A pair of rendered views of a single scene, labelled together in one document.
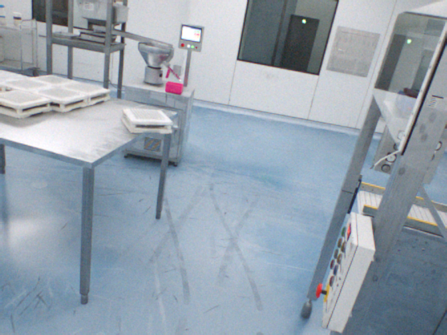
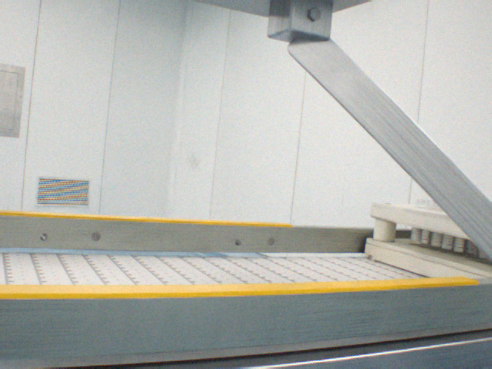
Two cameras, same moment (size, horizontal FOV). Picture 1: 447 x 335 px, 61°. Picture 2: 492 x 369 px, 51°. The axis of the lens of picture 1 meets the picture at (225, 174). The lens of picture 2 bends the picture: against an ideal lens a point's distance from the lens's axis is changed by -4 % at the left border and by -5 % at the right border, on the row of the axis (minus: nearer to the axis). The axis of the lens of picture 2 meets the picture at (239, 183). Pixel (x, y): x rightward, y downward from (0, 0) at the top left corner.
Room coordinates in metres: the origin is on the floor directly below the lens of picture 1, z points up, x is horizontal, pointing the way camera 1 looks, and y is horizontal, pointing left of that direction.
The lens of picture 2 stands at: (1.25, -0.56, 1.00)
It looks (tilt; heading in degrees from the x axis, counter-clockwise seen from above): 3 degrees down; 322
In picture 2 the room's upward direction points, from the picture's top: 6 degrees clockwise
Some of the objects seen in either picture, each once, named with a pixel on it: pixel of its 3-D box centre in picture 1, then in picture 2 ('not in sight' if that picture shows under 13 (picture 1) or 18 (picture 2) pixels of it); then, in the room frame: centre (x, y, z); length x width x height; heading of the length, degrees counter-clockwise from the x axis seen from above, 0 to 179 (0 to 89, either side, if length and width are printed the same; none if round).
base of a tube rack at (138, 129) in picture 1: (146, 124); not in sight; (2.19, 0.52, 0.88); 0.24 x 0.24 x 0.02; 31
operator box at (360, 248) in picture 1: (348, 271); not in sight; (0.84, -0.36, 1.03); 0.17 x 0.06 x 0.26; 168
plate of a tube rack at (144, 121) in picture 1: (146, 116); not in sight; (2.19, 0.52, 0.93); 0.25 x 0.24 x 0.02; 121
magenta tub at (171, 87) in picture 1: (174, 88); not in sight; (3.71, 0.65, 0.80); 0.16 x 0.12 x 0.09; 92
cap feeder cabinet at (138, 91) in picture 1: (158, 121); not in sight; (3.90, 0.80, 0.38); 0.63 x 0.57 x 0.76; 92
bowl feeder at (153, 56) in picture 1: (160, 65); not in sight; (3.95, 0.85, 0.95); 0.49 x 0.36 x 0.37; 92
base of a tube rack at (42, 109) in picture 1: (18, 107); not in sight; (2.06, 1.23, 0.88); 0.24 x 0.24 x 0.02; 77
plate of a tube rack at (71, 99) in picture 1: (59, 95); not in sight; (2.29, 1.10, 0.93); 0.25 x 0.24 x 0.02; 167
